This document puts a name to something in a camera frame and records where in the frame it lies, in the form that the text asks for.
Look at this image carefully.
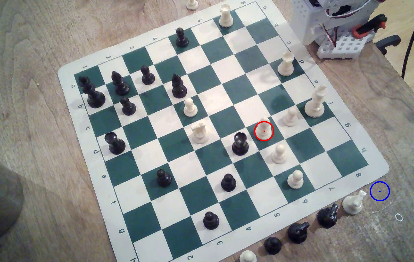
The white pawn with base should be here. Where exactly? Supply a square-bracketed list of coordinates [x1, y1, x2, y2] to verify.
[257, 117, 272, 140]

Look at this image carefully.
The black rook piece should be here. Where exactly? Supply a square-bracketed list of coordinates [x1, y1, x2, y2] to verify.
[105, 132, 126, 155]
[232, 132, 249, 156]

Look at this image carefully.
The green white chess mat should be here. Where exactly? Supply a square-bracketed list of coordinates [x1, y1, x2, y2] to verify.
[58, 0, 390, 262]

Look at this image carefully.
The black bishop piece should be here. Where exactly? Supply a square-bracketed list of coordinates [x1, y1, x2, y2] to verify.
[111, 71, 130, 96]
[171, 74, 188, 99]

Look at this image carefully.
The white rook piece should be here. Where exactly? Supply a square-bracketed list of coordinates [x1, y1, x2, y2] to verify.
[219, 4, 234, 28]
[278, 51, 295, 76]

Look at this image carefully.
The white king piece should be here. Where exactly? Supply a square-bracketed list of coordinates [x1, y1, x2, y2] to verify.
[305, 85, 328, 118]

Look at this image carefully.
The black king piece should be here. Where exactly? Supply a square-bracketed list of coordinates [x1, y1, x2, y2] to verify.
[78, 76, 106, 108]

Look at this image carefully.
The black captured chess piece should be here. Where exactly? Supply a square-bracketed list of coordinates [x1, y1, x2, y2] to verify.
[317, 203, 339, 229]
[264, 237, 282, 255]
[288, 222, 310, 244]

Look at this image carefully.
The white rook board centre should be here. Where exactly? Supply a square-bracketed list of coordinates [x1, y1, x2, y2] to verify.
[191, 122, 209, 144]

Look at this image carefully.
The black pawn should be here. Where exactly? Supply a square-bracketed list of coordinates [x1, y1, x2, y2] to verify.
[175, 28, 189, 48]
[140, 65, 155, 85]
[221, 173, 237, 192]
[203, 211, 220, 230]
[120, 96, 137, 116]
[156, 169, 173, 188]

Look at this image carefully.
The orange black clamp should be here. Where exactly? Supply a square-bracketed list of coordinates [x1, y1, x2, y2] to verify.
[353, 14, 388, 39]

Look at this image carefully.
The red white servo cable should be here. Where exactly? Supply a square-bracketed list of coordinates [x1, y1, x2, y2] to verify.
[322, 23, 339, 48]

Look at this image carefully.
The white perforated base plate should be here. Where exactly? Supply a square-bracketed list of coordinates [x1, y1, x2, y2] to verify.
[317, 28, 375, 60]

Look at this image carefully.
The black clamp handle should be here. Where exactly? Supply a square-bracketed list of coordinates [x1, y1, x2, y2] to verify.
[376, 35, 401, 55]

